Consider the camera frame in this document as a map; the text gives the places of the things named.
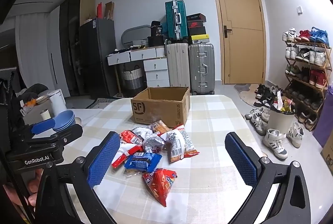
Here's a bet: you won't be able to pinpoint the rows of shelved shoes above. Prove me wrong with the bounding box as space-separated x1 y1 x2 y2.
282 27 333 131

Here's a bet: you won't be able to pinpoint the black refrigerator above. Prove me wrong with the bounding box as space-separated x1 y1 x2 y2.
79 18 118 98

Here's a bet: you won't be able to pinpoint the red triangular chip bag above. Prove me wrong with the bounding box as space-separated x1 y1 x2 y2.
142 168 178 207

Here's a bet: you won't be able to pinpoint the stack of blue bowls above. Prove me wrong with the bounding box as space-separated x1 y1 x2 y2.
53 110 76 132

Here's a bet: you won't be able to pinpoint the white kettle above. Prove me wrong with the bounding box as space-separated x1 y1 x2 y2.
48 89 67 116

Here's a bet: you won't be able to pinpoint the printed cardboard carton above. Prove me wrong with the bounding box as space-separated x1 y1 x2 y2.
321 133 333 175

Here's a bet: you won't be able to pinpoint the teal suitcase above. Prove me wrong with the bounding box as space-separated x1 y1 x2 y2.
165 0 189 41

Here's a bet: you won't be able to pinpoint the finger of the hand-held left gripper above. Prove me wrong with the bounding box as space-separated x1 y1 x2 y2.
23 119 56 138
33 124 84 148

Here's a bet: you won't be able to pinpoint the silver purple snack packet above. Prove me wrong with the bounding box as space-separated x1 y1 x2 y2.
142 135 167 154

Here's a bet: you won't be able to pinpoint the white noodle snack packet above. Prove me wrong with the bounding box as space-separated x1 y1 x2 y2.
159 124 200 164

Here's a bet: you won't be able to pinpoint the plain black shoe box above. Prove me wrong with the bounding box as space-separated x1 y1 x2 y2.
189 27 207 36

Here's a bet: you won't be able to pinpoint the white trash bin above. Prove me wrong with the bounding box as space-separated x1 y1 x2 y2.
268 91 296 135

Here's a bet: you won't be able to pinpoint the orange cracker packet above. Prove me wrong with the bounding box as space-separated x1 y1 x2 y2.
149 120 170 134

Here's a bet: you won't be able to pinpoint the grey oval mirror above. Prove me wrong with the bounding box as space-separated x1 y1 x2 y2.
121 25 153 45

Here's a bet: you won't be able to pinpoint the brown cardboard box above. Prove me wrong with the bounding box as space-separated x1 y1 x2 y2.
130 87 191 129

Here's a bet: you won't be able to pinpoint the yellow shoe box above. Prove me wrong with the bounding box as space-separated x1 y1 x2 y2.
190 34 210 45

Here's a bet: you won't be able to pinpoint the purple box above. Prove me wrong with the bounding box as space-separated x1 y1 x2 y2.
312 85 333 148

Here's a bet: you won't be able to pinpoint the black shoe box red print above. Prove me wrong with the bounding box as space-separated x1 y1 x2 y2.
187 13 206 23

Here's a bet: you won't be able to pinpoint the blue cookie packet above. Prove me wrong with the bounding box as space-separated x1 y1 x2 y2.
124 152 162 175

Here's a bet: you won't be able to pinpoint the scattered sneakers group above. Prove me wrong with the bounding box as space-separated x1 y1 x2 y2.
245 83 305 160

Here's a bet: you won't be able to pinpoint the dark wardrobe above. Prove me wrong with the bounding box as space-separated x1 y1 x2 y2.
59 0 95 97

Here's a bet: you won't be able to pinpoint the person's left hand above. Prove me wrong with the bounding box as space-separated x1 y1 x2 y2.
3 169 44 208

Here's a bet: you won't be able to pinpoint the wooden door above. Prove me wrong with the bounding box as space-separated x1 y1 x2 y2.
210 0 267 84

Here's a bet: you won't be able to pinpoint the black clothing pile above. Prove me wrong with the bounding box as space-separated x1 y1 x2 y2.
16 83 49 103

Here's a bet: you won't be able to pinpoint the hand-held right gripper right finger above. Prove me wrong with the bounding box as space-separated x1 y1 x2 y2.
225 131 311 224

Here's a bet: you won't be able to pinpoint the white silver snack packet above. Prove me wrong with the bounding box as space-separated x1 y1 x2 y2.
131 126 153 141

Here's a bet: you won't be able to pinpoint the tall cardboard box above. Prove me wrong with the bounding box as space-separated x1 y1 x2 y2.
105 1 115 21

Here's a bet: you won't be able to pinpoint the woven laundry basket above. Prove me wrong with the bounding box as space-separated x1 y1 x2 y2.
122 65 144 89

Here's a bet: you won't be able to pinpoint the checkered tablecloth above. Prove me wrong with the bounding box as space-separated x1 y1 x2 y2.
64 94 276 224

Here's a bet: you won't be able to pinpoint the white curtain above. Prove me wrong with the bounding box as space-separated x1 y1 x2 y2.
14 14 61 94

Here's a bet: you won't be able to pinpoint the silver suitcase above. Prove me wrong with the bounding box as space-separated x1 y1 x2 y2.
188 43 216 95

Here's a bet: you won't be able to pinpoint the black paper bag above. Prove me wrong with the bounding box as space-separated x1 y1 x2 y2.
150 20 164 37

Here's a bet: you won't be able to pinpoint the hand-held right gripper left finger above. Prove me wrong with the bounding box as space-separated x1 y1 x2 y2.
35 131 121 224

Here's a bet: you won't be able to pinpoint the beige suitcase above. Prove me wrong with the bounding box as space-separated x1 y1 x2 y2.
166 42 191 89

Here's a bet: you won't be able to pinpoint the beige round rug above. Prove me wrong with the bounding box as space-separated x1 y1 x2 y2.
234 83 261 107

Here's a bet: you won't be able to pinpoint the white desk with drawers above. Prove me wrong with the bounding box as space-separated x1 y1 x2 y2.
106 45 169 89

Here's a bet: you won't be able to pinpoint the wooden shoe rack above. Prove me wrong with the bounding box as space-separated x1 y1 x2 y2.
283 39 332 132

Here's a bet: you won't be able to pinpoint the red and white snack packet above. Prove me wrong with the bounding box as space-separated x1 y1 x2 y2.
112 130 144 169

